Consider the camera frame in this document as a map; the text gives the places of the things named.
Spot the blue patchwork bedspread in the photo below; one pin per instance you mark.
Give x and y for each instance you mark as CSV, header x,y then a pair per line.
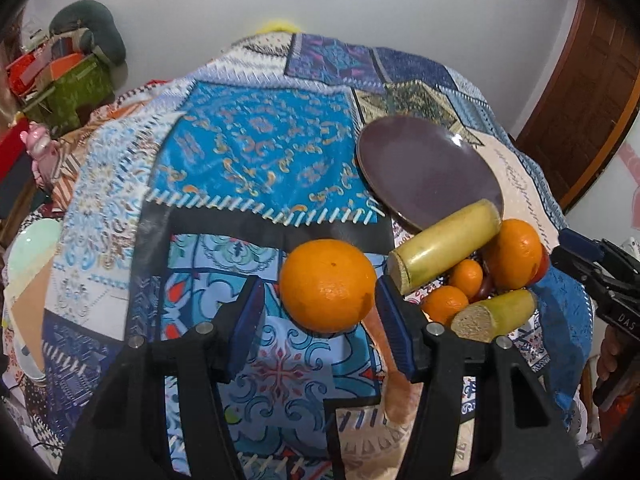
x,y
173,196

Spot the large orange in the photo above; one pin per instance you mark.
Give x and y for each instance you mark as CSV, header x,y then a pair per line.
x,y
327,286
514,255

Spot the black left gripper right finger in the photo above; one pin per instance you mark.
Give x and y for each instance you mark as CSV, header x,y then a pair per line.
x,y
517,434

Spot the person's right hand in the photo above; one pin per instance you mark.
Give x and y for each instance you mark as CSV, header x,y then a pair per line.
x,y
612,345

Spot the small mandarin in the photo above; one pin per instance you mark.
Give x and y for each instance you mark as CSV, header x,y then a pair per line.
x,y
467,276
444,303

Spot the small dark red fruit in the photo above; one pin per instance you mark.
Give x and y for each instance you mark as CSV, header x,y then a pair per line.
x,y
487,288

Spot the dark purple plate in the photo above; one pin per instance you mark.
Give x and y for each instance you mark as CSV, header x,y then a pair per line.
x,y
422,171

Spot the pink toy figure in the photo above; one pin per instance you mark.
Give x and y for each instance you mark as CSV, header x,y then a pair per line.
x,y
44,152

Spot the grey green plush toy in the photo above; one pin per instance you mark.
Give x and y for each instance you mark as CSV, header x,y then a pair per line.
x,y
92,29

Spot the brown wooden door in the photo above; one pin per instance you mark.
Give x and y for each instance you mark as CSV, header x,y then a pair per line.
x,y
588,105

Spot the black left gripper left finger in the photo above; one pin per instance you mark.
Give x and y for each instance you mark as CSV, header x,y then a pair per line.
x,y
122,432

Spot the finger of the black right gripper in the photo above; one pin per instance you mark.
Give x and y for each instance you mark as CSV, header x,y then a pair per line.
x,y
617,300
613,259

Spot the red tomato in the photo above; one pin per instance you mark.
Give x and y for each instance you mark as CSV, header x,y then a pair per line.
x,y
542,267

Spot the red box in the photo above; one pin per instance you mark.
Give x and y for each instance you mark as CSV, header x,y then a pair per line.
x,y
12,146

